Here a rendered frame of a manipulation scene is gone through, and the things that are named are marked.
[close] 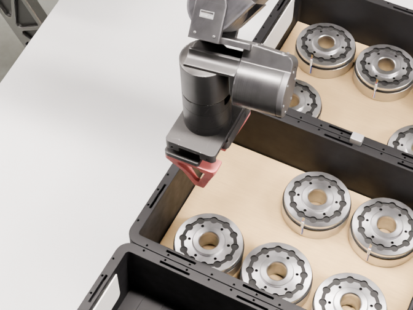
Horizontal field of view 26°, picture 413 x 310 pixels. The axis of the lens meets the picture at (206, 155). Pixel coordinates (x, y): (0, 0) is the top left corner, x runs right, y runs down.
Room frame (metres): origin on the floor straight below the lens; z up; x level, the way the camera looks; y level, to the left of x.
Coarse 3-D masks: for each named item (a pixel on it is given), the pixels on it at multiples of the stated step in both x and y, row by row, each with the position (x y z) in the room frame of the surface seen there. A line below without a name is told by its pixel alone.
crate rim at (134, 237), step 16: (256, 112) 0.86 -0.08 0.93; (304, 128) 0.82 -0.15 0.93; (320, 128) 0.82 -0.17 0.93; (336, 144) 0.80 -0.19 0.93; (352, 144) 0.79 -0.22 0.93; (384, 160) 0.76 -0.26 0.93; (400, 160) 0.76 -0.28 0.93; (176, 176) 0.74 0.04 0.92; (160, 192) 0.72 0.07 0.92; (144, 208) 0.68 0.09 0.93; (144, 224) 0.66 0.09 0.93; (144, 240) 0.63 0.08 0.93; (176, 256) 0.60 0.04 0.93; (208, 272) 0.58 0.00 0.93; (240, 288) 0.56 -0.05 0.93; (256, 288) 0.56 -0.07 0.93; (272, 304) 0.53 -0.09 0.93; (288, 304) 0.53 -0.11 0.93
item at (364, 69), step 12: (372, 48) 1.05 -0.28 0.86; (384, 48) 1.05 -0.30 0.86; (396, 48) 1.05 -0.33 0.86; (360, 60) 1.02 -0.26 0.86; (408, 60) 1.02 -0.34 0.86; (360, 72) 1.00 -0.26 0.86; (372, 72) 1.00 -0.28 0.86; (408, 72) 1.00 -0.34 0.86; (372, 84) 0.97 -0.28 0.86; (384, 84) 0.97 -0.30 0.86; (396, 84) 0.97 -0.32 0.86; (408, 84) 0.97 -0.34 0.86
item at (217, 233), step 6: (204, 228) 0.69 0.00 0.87; (210, 228) 0.69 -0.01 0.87; (216, 228) 0.69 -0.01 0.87; (198, 234) 0.68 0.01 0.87; (204, 234) 0.68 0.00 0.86; (216, 234) 0.68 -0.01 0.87; (222, 234) 0.68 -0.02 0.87; (192, 240) 0.67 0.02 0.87; (198, 240) 0.67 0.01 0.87; (222, 240) 0.67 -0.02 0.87; (192, 246) 0.66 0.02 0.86; (198, 246) 0.66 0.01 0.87; (216, 246) 0.66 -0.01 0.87; (222, 246) 0.66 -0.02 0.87; (198, 252) 0.65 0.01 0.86; (204, 252) 0.65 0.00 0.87; (210, 252) 0.65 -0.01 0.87; (216, 252) 0.65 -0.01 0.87
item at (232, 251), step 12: (204, 216) 0.71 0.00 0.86; (216, 216) 0.71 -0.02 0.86; (180, 228) 0.69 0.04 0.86; (192, 228) 0.69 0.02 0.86; (228, 228) 0.69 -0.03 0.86; (180, 240) 0.67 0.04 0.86; (228, 240) 0.67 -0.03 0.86; (240, 240) 0.67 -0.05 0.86; (180, 252) 0.65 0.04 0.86; (192, 252) 0.65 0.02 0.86; (228, 252) 0.65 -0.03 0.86; (240, 252) 0.65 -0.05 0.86; (216, 264) 0.63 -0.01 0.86; (228, 264) 0.63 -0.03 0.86
